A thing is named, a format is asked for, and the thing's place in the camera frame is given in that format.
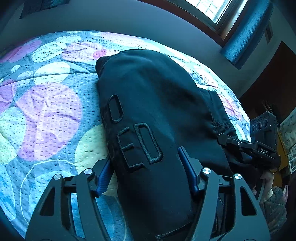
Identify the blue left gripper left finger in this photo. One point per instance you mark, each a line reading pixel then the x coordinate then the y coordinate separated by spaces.
pixel 103 175

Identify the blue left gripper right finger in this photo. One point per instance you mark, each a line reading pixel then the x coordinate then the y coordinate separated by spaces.
pixel 192 177

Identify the black zip jacket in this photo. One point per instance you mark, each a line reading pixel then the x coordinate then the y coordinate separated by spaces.
pixel 150 106

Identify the person's right hand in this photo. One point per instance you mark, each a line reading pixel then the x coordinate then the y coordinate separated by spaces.
pixel 267 177

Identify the beige patterned bedding pile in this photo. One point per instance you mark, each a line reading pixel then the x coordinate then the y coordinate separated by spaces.
pixel 287 128

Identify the dark wooden wardrobe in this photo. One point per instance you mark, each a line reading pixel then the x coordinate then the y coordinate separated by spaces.
pixel 274 89

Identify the dark patterned right sleeve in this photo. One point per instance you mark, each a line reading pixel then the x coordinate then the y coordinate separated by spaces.
pixel 274 210

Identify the floral quilted bedspread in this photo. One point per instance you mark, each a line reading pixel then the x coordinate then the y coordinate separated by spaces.
pixel 50 120

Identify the blue curtain right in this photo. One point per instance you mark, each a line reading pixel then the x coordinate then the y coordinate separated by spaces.
pixel 248 33

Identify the blue curtain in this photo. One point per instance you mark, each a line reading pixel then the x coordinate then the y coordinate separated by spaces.
pixel 248 33
pixel 34 6

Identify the wooden framed window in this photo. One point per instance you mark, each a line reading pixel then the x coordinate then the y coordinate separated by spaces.
pixel 217 19

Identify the blue curtain left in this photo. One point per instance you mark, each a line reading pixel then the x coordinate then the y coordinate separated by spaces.
pixel 34 6

